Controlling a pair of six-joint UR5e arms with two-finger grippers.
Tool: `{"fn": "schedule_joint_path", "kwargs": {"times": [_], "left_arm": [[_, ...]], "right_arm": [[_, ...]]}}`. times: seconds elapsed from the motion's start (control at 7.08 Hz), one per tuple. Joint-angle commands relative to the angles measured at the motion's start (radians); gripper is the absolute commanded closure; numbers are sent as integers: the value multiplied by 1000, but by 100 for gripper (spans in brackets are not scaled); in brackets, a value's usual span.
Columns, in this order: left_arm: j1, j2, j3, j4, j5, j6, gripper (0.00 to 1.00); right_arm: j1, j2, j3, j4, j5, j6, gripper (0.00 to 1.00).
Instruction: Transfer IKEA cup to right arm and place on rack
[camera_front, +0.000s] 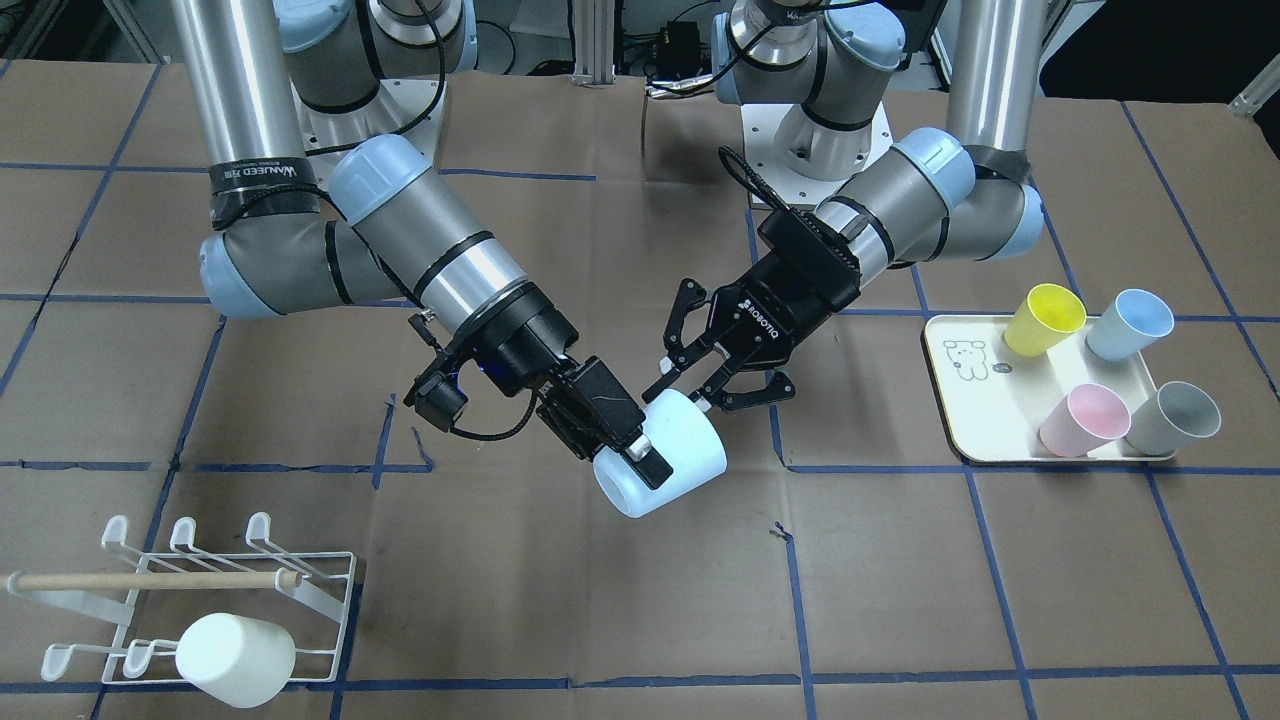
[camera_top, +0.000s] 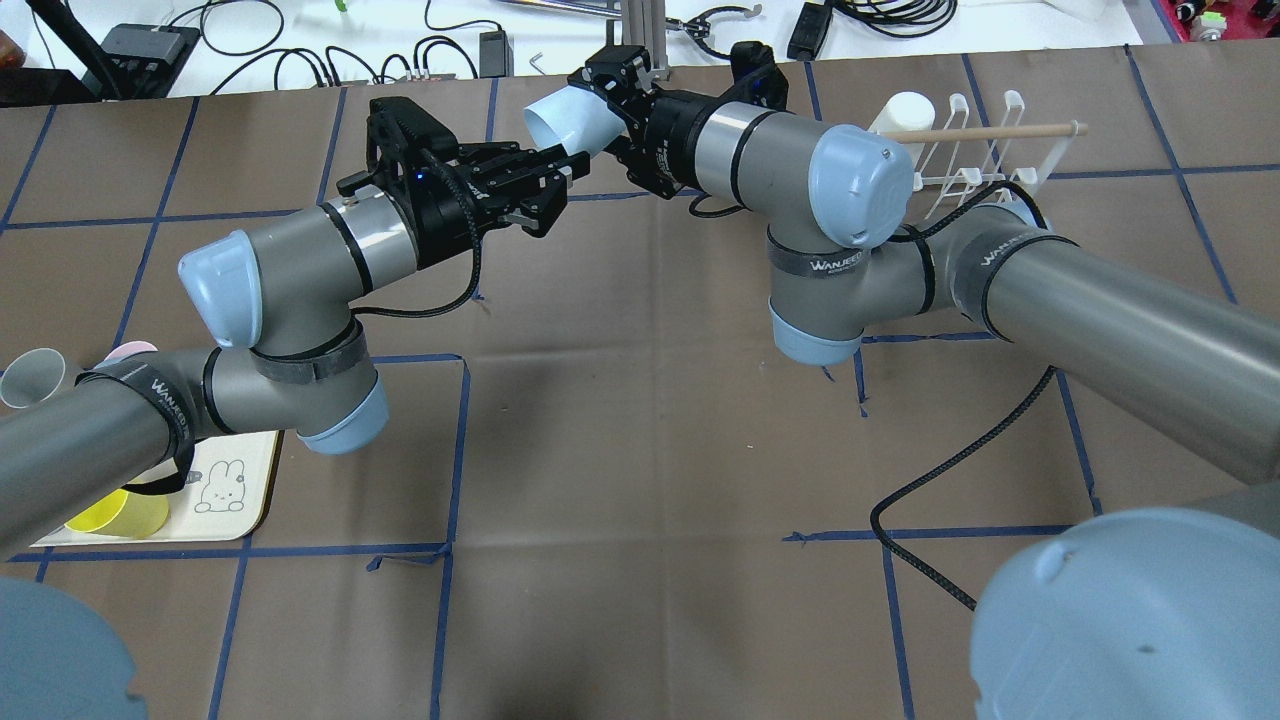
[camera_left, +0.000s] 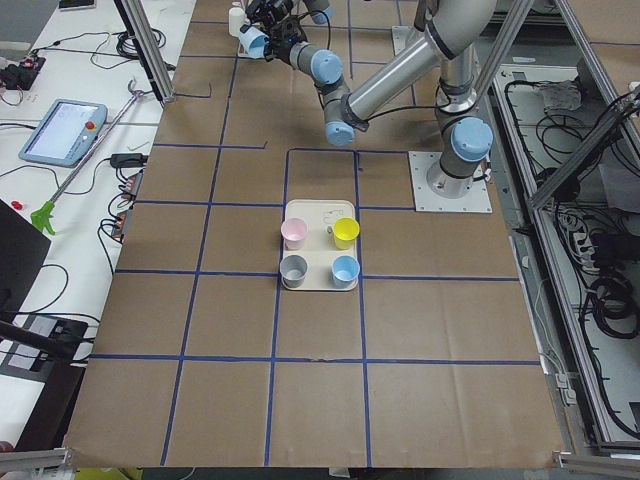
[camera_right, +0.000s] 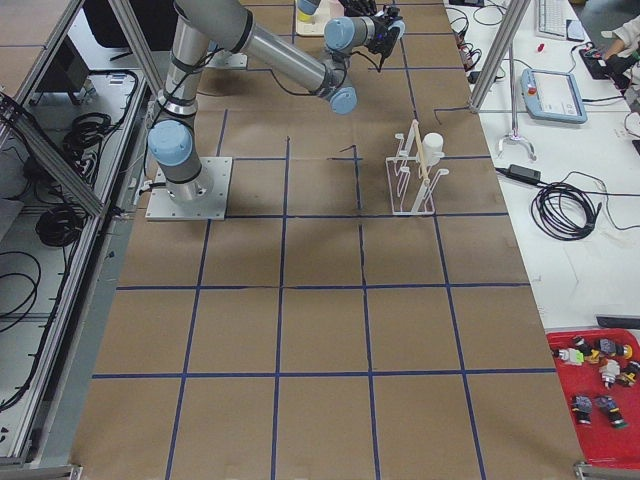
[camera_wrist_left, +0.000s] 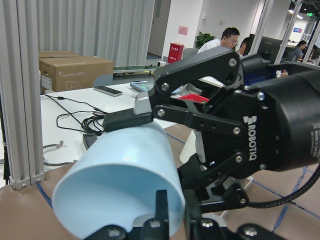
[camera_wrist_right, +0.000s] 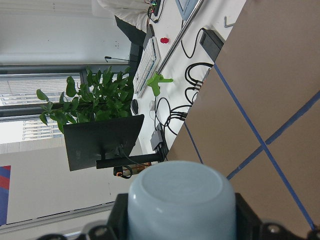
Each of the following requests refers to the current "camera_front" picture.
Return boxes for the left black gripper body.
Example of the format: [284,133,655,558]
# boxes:
[710,209,861,372]

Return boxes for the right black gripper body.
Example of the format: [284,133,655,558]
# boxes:
[454,282,579,397]

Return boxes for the light blue cup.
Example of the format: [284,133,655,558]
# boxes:
[1085,288,1175,361]
[593,389,727,518]

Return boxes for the pale green cup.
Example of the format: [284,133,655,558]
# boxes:
[175,612,296,708]

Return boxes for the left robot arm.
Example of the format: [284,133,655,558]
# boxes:
[643,1,1047,413]

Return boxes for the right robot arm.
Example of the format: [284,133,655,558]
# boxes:
[173,1,673,489]

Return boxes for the yellow cup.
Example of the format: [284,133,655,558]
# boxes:
[1004,283,1087,357]

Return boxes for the pink cup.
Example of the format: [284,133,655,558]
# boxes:
[1037,383,1132,457]

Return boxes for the grey cup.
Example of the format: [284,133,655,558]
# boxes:
[1124,380,1222,456]

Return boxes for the cream serving tray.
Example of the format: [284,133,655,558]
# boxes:
[923,314,1157,464]

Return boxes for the black power adapter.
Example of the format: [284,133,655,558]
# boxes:
[654,20,701,78]

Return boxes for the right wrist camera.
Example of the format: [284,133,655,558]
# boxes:
[403,310,468,433]

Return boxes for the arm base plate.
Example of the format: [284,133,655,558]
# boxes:
[300,85,447,176]
[741,104,893,209]

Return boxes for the white wire cup rack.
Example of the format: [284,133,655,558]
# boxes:
[5,512,357,691]

